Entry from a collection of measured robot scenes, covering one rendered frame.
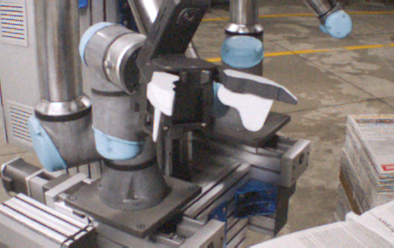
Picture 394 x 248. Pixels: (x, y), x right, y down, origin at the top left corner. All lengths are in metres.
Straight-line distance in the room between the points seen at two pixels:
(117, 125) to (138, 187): 0.37
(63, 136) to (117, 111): 0.28
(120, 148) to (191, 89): 0.22
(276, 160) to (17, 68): 0.75
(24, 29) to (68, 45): 0.45
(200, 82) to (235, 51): 0.87
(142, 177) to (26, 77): 0.50
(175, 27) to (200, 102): 0.09
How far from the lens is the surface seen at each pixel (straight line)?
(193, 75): 0.58
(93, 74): 0.76
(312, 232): 0.69
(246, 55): 1.45
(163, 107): 0.49
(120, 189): 1.12
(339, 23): 1.45
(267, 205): 1.54
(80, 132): 1.02
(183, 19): 0.59
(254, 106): 0.60
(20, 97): 1.51
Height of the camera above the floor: 1.42
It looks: 23 degrees down
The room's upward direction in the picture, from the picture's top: straight up
